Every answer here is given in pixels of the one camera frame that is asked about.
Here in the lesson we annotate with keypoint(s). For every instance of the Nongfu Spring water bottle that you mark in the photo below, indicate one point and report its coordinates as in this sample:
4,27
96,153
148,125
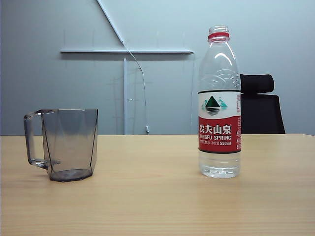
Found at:
218,134

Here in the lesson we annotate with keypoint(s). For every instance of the grey transparent plastic mug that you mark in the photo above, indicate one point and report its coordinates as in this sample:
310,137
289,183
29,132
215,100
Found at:
70,145

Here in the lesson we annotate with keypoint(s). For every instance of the black office chair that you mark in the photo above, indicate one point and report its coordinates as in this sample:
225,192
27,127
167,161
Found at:
261,113

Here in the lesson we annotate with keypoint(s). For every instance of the horizontal white wall rail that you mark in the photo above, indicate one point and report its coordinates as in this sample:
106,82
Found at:
98,51

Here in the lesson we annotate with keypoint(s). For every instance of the diagonal white wall bar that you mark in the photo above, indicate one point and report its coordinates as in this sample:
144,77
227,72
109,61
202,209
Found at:
110,22

